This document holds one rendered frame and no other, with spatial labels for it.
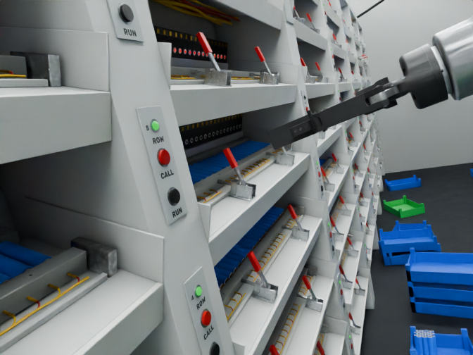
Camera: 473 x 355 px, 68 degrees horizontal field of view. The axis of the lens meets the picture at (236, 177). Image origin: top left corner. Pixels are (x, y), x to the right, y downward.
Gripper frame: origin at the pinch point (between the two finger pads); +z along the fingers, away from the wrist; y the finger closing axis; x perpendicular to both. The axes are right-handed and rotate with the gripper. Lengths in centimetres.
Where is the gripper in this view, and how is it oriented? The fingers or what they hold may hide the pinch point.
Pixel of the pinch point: (294, 130)
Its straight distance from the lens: 55.1
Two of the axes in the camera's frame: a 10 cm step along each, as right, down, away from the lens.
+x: -3.9, -9.2, -0.8
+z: -8.3, 3.1, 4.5
